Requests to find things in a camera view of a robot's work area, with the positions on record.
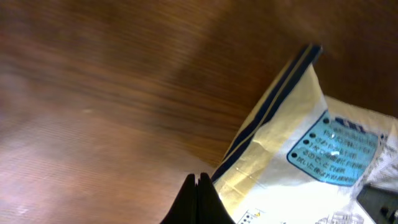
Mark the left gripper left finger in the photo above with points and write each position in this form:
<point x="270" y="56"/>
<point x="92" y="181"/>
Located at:
<point x="184" y="207"/>

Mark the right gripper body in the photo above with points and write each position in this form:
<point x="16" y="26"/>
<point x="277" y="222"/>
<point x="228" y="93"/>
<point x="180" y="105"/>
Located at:
<point x="380" y="204"/>

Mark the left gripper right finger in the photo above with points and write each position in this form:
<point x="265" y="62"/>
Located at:
<point x="210" y="209"/>

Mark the yellow snack bag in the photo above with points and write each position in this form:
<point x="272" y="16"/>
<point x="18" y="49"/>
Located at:
<point x="303" y="157"/>

